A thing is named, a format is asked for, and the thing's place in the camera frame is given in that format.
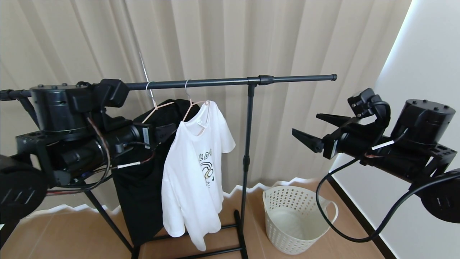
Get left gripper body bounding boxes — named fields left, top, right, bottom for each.
left=62, top=122, right=158, bottom=174

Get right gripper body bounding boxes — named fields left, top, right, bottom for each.
left=322, top=118, right=389, bottom=160

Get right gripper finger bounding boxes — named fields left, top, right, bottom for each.
left=316, top=113, right=351, bottom=127
left=291, top=128, right=325, bottom=154

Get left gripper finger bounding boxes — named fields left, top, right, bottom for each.
left=156, top=123, right=178, bottom=142

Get pink clothes hanger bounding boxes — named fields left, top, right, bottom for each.
left=142, top=82, right=175, bottom=124
left=181, top=80, right=210, bottom=123

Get black shorts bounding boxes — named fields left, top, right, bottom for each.
left=112, top=99, right=202, bottom=247

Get white garment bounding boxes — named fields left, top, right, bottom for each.
left=162, top=101, right=236, bottom=251

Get black clothes rack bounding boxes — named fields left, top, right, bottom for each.
left=0, top=74, right=337, bottom=259

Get white laundry basket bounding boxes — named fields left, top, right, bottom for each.
left=262, top=186, right=339, bottom=255

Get beige curtain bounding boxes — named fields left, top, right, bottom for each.
left=0, top=0, right=412, bottom=216

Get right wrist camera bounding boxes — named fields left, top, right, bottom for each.
left=348, top=88, right=391, bottom=134

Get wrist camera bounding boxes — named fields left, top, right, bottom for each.
left=92, top=79, right=130, bottom=132
left=348, top=88, right=391, bottom=134

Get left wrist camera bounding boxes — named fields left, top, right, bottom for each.
left=92, top=79, right=130, bottom=132

